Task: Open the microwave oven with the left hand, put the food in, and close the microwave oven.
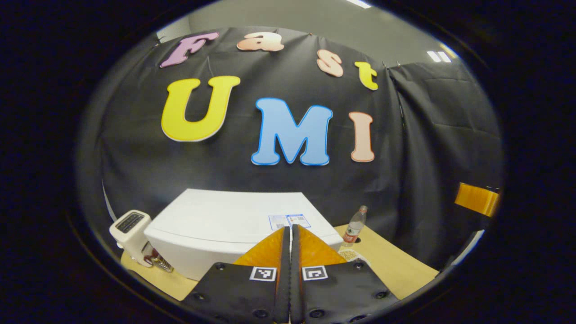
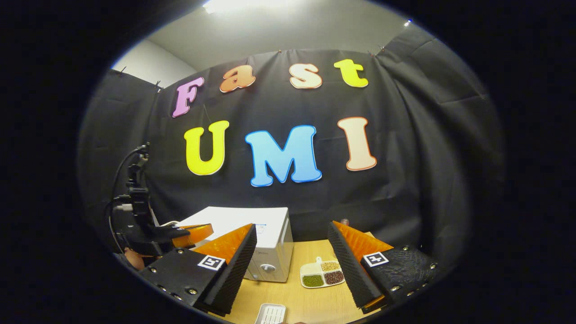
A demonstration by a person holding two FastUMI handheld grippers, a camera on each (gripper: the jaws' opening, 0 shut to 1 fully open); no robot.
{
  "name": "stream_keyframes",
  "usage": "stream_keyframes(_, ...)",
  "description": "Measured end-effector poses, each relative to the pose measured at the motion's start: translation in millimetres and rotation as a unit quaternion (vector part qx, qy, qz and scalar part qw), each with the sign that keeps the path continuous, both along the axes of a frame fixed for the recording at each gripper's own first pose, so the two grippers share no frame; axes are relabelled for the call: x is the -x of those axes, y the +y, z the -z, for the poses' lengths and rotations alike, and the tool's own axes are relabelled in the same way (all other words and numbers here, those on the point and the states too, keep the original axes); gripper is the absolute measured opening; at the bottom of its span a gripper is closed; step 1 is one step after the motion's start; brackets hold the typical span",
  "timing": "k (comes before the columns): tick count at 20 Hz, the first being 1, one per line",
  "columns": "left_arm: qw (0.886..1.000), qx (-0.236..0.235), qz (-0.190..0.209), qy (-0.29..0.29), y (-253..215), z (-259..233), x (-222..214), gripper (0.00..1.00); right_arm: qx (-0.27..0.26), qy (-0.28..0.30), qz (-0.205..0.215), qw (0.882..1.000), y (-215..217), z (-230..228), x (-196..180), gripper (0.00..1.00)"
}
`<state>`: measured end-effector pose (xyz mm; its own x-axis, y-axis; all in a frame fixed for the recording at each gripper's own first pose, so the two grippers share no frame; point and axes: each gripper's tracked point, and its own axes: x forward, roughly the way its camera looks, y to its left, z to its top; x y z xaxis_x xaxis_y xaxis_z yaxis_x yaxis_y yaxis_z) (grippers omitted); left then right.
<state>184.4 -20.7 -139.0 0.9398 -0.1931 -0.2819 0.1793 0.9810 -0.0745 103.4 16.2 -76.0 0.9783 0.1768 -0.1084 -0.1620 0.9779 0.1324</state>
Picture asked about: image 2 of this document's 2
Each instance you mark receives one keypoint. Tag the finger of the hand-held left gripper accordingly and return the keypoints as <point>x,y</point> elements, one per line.
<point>195,233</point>

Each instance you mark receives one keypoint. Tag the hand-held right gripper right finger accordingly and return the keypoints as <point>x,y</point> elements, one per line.
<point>351,265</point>

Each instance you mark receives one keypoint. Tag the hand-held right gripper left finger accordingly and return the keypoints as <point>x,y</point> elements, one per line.
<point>231,270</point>

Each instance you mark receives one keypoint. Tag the white microwave oven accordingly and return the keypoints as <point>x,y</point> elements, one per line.
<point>238,218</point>

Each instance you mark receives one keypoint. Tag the white divided dish of beans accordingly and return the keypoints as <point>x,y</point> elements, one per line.
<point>321,273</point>

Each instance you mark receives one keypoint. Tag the white rectangular tray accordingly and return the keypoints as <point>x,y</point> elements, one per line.
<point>271,313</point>

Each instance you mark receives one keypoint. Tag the black backdrop cloth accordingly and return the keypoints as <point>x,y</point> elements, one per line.
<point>405,157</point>

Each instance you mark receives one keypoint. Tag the large ceiling light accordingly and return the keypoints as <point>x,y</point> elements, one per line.
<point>243,5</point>

